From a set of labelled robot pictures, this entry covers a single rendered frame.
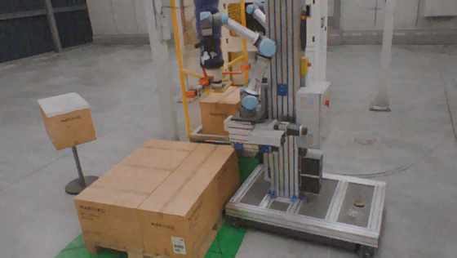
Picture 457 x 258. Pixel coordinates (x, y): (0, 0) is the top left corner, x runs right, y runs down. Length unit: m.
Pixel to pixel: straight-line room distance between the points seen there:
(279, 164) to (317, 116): 0.59
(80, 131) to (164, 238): 1.64
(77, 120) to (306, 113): 2.29
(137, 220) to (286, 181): 1.30
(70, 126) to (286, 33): 2.33
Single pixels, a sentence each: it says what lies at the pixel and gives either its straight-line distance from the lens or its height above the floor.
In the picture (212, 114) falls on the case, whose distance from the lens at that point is 3.71.
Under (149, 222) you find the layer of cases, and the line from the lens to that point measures 2.88.
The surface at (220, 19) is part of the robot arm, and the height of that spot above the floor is 1.82.
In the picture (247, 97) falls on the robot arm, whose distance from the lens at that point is 2.73.
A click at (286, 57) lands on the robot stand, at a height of 1.49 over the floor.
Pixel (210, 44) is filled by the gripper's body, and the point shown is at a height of 1.66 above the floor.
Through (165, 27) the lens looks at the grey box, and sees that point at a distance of 4.51.
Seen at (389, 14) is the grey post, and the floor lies 1.45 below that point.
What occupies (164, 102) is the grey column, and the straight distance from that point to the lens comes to 4.72.
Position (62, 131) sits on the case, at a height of 0.80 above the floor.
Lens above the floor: 2.06
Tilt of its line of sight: 22 degrees down
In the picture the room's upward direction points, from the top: 5 degrees counter-clockwise
